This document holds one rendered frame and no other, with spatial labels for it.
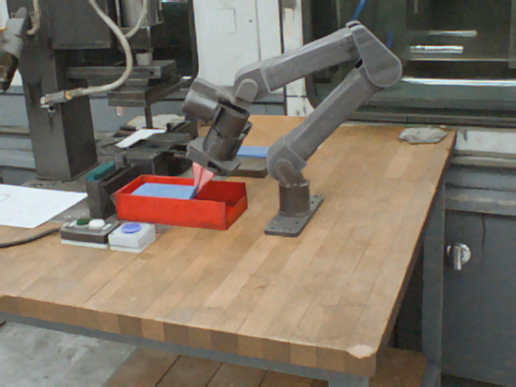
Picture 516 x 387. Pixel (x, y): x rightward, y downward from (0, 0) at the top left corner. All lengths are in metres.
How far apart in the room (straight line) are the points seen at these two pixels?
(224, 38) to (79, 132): 0.66
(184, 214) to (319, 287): 0.37
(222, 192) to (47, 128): 0.51
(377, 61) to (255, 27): 0.93
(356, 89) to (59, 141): 0.77
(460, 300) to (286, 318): 1.24
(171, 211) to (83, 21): 0.50
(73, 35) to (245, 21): 0.71
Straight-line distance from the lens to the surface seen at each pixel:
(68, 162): 1.80
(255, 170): 1.69
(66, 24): 1.70
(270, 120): 1.97
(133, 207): 1.50
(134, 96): 1.60
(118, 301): 1.20
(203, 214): 1.42
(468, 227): 2.18
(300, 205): 1.43
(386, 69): 1.35
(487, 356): 2.37
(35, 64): 1.78
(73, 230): 1.43
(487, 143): 2.07
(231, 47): 2.27
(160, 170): 1.66
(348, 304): 1.15
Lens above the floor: 1.47
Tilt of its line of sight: 17 degrees down
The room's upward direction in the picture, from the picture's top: 5 degrees counter-clockwise
